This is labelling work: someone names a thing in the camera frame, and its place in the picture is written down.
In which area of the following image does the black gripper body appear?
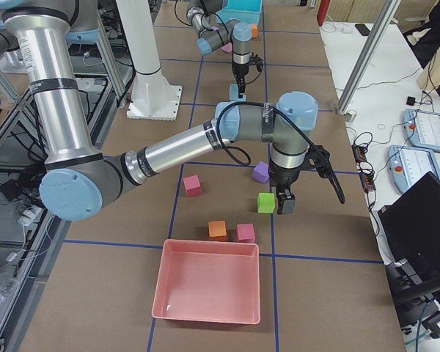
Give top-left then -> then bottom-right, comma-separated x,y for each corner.
232,53 -> 263,83
269,144 -> 332,197

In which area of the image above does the light blue handled foam block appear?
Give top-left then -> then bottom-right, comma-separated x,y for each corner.
229,92 -> 246,102

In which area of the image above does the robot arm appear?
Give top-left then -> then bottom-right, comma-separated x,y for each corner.
186,1 -> 263,101

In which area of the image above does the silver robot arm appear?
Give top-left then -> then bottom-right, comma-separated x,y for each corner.
0,1 -> 345,221

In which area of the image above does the green foam block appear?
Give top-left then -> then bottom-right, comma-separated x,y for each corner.
257,192 -> 276,213

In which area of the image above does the pink lilac foam block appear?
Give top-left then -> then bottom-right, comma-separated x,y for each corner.
221,43 -> 232,53

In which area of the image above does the purple foam block near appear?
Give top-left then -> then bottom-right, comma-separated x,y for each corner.
253,161 -> 269,183

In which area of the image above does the orange foam block near bin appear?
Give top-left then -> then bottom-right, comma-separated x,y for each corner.
250,23 -> 258,38

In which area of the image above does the magenta foam block near tray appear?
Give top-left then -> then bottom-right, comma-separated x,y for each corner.
236,223 -> 256,243

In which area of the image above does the light blue plastic bin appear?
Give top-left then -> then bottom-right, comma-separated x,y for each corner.
216,0 -> 263,24

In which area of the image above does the orange foam block near tray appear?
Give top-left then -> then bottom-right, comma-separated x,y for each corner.
208,220 -> 227,241

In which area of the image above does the red pink foam block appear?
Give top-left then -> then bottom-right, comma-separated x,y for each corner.
183,175 -> 202,197

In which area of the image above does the lower teach pendant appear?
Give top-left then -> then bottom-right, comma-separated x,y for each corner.
388,145 -> 440,193

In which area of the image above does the teach pendant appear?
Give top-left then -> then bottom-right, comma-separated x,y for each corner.
388,145 -> 440,193
402,109 -> 440,153

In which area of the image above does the pink plastic tray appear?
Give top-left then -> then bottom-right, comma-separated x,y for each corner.
152,239 -> 260,325

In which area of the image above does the upper teach pendant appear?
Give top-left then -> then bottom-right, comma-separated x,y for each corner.
402,109 -> 440,153

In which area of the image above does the black laptop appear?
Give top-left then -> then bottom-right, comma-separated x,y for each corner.
377,170 -> 440,279

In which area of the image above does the black smartphone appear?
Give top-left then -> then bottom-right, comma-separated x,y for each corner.
354,23 -> 370,37

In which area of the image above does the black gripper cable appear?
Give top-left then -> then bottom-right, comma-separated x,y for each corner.
215,100 -> 346,205
174,0 -> 265,84

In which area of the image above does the white pedestal column base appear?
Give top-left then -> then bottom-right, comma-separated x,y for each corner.
117,0 -> 183,121

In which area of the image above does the aluminium frame post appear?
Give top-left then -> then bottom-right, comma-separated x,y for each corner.
336,0 -> 401,115

